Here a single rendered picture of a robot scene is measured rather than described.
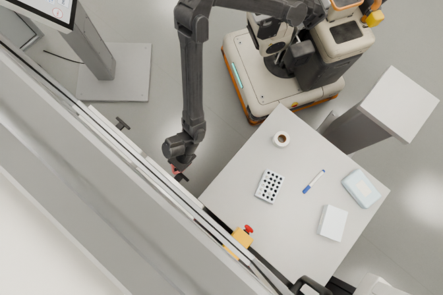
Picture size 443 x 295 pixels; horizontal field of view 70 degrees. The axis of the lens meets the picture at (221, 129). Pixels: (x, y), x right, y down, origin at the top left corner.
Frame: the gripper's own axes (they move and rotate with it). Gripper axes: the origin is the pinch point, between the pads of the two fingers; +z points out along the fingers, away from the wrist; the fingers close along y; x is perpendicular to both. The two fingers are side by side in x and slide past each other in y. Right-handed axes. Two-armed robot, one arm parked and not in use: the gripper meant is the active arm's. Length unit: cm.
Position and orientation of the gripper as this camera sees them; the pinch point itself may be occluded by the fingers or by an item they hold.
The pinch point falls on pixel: (175, 170)
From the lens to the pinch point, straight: 125.4
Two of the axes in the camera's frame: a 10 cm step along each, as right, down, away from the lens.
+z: -3.9, 6.4, 6.6
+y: -5.0, 4.5, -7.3
